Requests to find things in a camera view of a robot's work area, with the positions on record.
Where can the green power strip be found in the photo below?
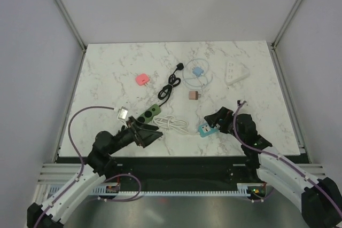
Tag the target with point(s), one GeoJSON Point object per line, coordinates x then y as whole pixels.
{"type": "Point", "coordinates": [149, 114]}

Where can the white cable tray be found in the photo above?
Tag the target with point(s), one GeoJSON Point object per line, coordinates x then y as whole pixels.
{"type": "Point", "coordinates": [173, 192]}

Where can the beige pink charger plug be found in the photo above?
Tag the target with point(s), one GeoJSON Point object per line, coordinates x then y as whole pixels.
{"type": "Point", "coordinates": [194, 95]}

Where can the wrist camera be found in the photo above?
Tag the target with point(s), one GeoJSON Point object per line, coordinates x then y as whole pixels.
{"type": "Point", "coordinates": [241, 102]}
{"type": "Point", "coordinates": [121, 113]}

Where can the pink plug adapter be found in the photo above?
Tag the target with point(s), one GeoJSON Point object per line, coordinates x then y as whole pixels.
{"type": "Point", "coordinates": [142, 79]}

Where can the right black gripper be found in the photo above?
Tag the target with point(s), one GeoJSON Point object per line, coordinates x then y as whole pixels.
{"type": "Point", "coordinates": [223, 114]}

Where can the teal power strip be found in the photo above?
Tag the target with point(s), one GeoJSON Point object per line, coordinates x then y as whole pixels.
{"type": "Point", "coordinates": [205, 130]}

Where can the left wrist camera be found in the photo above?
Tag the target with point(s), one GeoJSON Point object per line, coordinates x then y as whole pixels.
{"type": "Point", "coordinates": [121, 113]}

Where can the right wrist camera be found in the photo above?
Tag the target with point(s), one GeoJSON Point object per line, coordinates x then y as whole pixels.
{"type": "Point", "coordinates": [241, 102]}

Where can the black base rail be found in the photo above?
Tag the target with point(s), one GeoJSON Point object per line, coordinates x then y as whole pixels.
{"type": "Point", "coordinates": [183, 174]}

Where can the light blue plug with cable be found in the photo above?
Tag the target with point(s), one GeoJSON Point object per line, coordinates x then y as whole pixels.
{"type": "Point", "coordinates": [197, 74]}

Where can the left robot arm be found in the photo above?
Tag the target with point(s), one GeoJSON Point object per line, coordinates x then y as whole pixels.
{"type": "Point", "coordinates": [98, 167]}

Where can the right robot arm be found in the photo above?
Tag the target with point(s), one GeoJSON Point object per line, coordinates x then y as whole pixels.
{"type": "Point", "coordinates": [318, 200]}

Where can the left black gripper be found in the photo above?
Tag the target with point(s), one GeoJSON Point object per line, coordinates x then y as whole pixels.
{"type": "Point", "coordinates": [145, 134]}

